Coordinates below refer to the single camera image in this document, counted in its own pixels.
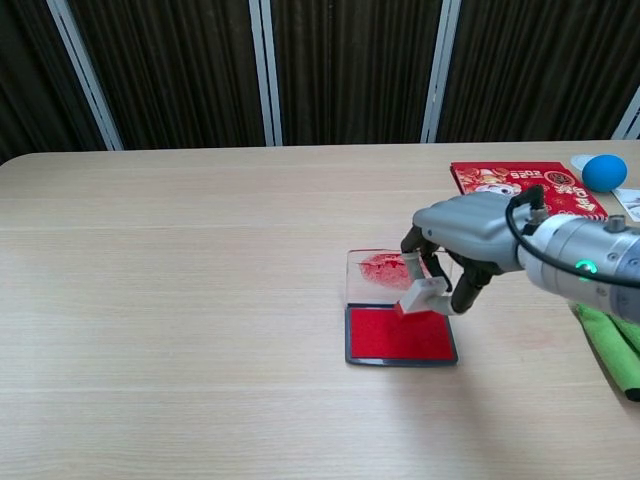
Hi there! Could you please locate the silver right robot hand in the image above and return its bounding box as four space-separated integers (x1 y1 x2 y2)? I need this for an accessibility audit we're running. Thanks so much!
399 192 526 317

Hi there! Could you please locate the red ink pad case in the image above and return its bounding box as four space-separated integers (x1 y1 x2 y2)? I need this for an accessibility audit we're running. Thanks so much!
344 247 460 369

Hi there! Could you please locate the red spiral desk calendar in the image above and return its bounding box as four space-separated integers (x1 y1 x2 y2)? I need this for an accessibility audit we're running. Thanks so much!
449 160 610 225

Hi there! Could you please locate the white round lid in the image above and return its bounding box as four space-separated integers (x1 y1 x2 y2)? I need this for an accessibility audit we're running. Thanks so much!
569 153 597 177

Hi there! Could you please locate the blue ball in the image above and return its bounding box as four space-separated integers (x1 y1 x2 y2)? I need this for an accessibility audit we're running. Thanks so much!
580 154 629 193

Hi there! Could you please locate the printed white card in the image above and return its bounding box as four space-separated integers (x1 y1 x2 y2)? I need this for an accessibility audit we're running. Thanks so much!
611 186 640 225

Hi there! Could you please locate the black pleated screen panel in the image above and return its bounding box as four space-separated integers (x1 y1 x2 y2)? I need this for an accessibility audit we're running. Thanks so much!
438 0 640 144
272 0 444 146
68 0 267 150
0 0 109 164

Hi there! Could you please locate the green microfiber cloth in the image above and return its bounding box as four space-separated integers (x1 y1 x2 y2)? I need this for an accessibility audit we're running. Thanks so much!
573 301 640 402

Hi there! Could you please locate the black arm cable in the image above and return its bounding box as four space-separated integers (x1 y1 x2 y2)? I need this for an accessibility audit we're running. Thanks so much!
504 183 640 292

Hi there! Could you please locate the grey screen frame post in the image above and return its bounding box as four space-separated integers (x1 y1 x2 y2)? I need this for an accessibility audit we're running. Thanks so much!
421 0 462 145
611 84 640 141
46 0 125 152
248 0 285 147

